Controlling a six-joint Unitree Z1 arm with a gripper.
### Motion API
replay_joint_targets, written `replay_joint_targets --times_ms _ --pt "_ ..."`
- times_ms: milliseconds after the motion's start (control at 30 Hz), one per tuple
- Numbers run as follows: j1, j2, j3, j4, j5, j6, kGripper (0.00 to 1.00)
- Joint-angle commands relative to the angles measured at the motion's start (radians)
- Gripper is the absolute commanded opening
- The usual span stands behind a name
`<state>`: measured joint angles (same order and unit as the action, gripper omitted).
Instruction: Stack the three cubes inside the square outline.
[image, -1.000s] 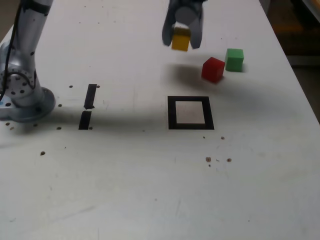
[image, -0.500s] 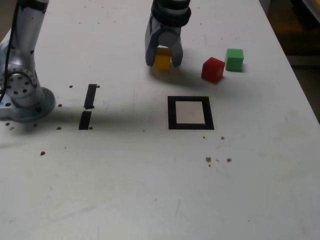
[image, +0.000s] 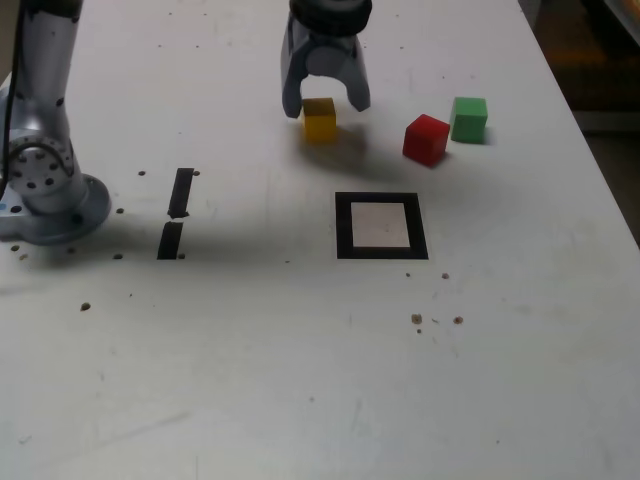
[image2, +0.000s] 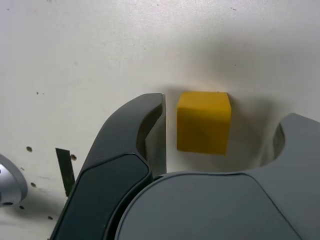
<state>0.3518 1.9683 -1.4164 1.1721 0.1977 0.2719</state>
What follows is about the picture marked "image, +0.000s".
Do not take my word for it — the black tape strip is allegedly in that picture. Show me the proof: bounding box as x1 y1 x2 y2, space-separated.
156 167 195 261

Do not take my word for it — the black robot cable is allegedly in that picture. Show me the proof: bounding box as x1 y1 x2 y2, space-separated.
0 0 26 201

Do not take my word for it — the red cube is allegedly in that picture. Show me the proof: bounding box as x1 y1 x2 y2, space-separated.
402 113 450 168

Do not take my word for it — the green cube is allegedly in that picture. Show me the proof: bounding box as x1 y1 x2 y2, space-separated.
448 96 489 145

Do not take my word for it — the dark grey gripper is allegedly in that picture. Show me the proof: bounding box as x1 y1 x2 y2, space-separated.
279 16 372 120

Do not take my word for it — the black tape square outline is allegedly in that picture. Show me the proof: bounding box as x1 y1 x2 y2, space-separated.
334 191 430 261

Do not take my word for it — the brown wooden background furniture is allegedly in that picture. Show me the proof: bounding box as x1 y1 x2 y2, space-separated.
517 0 640 132

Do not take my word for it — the yellow cube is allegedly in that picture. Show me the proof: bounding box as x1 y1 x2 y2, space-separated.
301 97 337 145

